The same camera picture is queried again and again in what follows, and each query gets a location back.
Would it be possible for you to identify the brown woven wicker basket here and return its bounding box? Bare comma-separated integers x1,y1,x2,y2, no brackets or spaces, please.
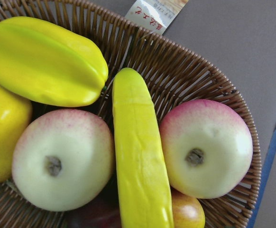
0,0,262,228

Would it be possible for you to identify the pink peach fruit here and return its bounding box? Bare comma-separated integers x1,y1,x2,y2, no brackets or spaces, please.
12,109,115,211
160,99,253,199

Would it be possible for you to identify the paper price tag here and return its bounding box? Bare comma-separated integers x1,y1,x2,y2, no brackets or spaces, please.
125,0,188,35

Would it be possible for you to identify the yellow starfruit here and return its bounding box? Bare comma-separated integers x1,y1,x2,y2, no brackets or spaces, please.
0,16,108,107

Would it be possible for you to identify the red yellow mango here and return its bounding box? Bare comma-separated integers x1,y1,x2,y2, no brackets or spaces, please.
171,188,205,228

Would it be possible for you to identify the yellow lemon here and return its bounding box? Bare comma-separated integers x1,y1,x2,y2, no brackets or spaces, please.
0,86,32,182

